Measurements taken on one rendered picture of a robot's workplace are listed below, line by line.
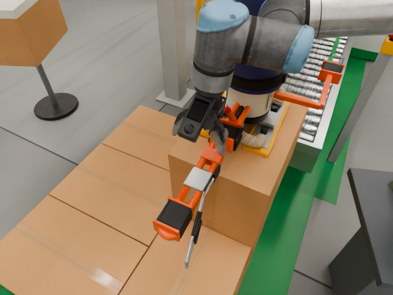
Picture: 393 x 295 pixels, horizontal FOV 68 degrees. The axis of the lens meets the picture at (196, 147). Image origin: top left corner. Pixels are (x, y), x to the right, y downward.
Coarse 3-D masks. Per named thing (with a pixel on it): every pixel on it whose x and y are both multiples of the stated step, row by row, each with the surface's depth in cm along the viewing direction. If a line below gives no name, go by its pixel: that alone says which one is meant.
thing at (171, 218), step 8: (168, 200) 77; (176, 200) 77; (168, 208) 76; (176, 208) 76; (184, 208) 76; (192, 208) 76; (160, 216) 74; (168, 216) 74; (176, 216) 74; (184, 216) 74; (192, 216) 79; (160, 224) 73; (168, 224) 73; (176, 224) 73; (184, 224) 74; (176, 232) 71; (176, 240) 74
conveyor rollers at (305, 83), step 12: (312, 48) 245; (324, 48) 248; (312, 60) 233; (336, 60) 233; (300, 72) 224; (312, 72) 220; (288, 84) 215; (300, 84) 211; (312, 84) 209; (312, 96) 202; (312, 108) 190; (312, 120) 184; (300, 132) 175; (312, 132) 178
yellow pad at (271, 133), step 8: (272, 104) 126; (288, 104) 127; (280, 112) 122; (280, 120) 120; (256, 128) 115; (264, 128) 112; (272, 128) 115; (272, 136) 113; (264, 144) 110; (272, 144) 110; (256, 152) 108; (264, 152) 107
